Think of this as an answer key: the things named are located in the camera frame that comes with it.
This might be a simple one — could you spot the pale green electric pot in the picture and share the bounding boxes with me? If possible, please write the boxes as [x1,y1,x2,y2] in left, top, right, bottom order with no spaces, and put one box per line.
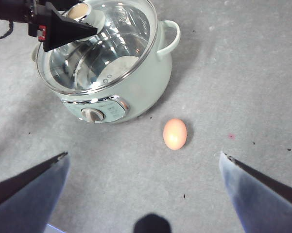
[31,0,181,124]

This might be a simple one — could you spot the black cable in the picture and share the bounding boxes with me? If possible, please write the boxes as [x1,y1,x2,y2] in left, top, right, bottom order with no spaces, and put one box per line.
[0,20,15,41]

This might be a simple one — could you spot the brown egg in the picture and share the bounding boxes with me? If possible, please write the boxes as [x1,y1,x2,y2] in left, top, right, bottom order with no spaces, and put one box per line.
[163,118,187,150]

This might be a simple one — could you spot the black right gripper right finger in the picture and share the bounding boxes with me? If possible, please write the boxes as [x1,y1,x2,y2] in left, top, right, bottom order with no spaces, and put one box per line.
[219,151,292,233]

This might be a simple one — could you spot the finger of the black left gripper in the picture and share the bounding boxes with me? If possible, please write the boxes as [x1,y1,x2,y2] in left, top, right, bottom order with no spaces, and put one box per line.
[43,1,98,53]
[51,0,85,12]

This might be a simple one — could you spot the glass lid with green knob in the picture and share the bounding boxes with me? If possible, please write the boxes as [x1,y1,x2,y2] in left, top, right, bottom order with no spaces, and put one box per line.
[36,0,158,96]

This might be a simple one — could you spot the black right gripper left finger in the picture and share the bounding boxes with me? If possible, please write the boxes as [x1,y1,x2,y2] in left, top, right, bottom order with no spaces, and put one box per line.
[0,151,70,233]

